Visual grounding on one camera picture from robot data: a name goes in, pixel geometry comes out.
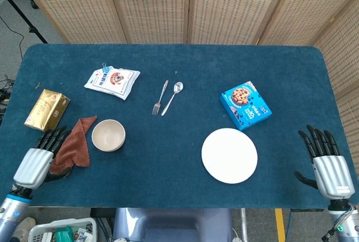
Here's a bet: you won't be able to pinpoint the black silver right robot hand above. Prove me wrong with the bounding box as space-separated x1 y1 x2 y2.
293 124 355 199

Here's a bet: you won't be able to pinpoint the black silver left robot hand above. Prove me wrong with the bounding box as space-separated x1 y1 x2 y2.
13 125 72 189

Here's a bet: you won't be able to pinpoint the off-white bowl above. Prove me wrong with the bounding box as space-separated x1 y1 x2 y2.
95 137 126 152
91 119 126 151

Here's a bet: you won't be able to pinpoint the white round plate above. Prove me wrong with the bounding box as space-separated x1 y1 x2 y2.
201 128 258 184

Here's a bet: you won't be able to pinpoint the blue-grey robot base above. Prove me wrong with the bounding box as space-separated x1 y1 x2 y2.
112 207 233 242

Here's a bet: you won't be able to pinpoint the brown microfibre cloth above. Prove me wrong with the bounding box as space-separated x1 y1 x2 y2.
49 115 98 175

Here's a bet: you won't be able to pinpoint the gold foil packet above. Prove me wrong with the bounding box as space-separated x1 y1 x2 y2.
24 89 71 132

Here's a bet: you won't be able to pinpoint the white plastic basket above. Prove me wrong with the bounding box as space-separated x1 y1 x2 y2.
27 217 98 242

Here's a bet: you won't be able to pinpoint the beige shoe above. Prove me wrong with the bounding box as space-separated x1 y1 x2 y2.
12 217 36 242

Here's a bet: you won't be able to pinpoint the grey metal table leg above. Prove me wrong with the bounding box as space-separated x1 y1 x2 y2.
240 208 249 242

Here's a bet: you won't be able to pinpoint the blue cookie box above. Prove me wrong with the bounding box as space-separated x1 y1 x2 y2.
219 81 273 131

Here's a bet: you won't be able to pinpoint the white flour bag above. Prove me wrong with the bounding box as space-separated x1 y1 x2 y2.
84 66 141 101

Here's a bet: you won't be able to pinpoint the teal table cloth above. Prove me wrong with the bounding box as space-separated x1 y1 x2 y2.
0 43 359 209

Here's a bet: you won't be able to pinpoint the steel fork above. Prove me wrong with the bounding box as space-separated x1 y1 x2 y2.
152 80 169 116

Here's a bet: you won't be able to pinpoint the black tripod stand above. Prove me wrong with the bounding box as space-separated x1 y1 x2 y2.
0 0 48 44

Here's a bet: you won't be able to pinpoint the steel spoon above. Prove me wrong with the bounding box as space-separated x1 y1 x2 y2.
160 81 184 117

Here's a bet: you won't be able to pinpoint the wicker folding screen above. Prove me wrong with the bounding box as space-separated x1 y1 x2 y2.
12 0 359 226

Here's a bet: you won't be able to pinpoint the black floor cables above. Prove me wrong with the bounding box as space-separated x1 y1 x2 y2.
0 73 15 114

